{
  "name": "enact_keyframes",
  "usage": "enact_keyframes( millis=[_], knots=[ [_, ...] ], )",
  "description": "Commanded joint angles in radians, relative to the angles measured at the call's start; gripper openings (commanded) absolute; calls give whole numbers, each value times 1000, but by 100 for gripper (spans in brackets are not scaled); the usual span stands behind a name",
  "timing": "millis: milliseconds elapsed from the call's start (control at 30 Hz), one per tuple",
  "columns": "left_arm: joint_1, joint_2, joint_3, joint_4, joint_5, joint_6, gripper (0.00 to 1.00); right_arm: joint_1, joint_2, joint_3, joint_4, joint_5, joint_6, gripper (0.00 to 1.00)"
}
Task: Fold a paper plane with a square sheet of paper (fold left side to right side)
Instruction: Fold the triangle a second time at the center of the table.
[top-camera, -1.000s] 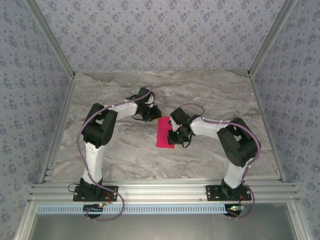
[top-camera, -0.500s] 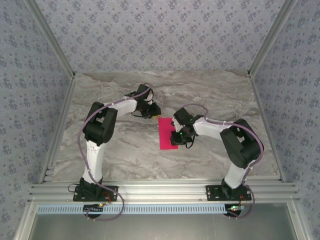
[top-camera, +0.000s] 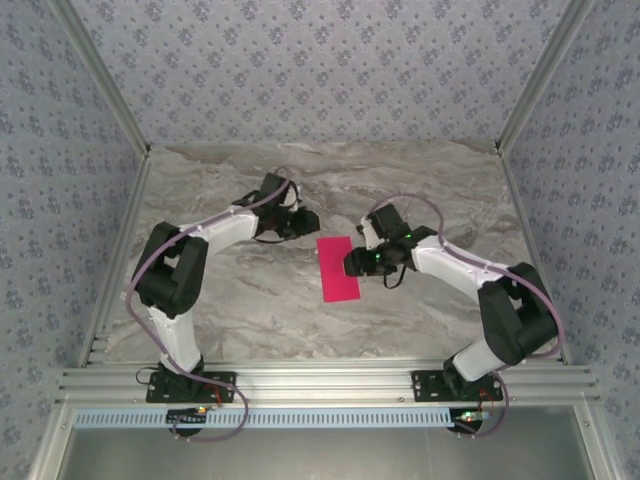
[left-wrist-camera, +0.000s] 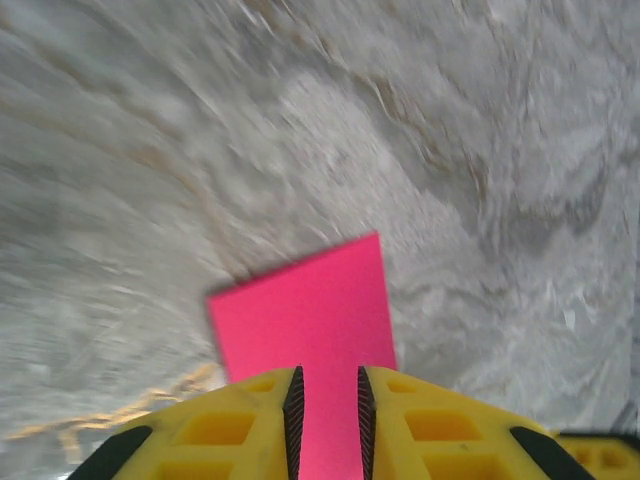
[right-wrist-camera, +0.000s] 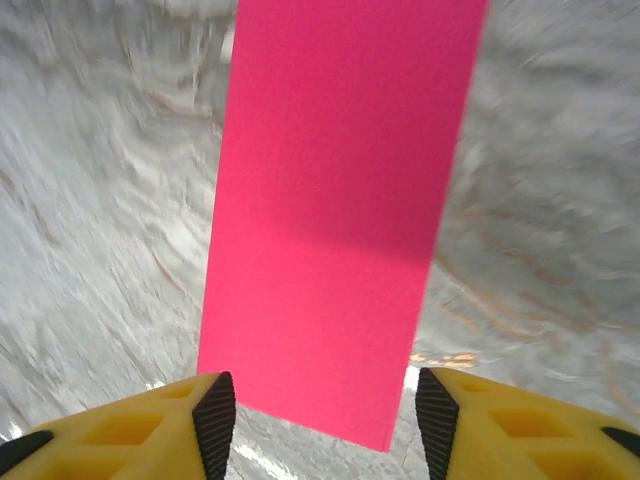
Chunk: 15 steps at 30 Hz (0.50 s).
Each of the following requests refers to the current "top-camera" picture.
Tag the pink paper sheet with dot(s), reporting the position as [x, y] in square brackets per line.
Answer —
[332, 280]

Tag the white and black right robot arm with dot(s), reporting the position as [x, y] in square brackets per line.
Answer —
[515, 320]

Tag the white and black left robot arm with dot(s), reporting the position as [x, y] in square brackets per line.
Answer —
[170, 270]

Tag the small black controller board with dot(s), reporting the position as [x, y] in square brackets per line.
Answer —
[470, 416]
[185, 417]

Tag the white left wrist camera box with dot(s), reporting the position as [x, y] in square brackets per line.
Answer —
[295, 200]

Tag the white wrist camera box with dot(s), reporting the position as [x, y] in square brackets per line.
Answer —
[295, 200]
[369, 235]

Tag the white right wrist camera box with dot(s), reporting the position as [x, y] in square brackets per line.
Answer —
[369, 235]

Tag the aluminium mounting rail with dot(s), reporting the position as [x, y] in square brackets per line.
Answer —
[320, 382]

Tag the aluminium table side rail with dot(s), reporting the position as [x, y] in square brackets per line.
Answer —
[122, 240]
[530, 240]

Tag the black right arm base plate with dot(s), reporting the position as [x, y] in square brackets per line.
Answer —
[425, 387]

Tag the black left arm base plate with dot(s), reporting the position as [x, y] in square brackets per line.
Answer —
[222, 387]

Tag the aluminium frame post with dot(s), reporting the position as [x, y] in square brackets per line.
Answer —
[542, 82]
[105, 82]

